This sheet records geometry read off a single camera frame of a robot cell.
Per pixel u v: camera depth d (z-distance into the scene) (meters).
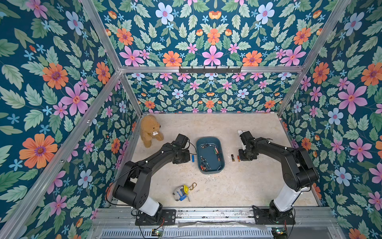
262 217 0.74
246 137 0.78
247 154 0.79
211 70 0.93
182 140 0.73
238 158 0.93
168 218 0.73
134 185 0.44
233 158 0.94
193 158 0.95
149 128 0.90
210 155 0.96
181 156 0.75
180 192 0.77
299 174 0.48
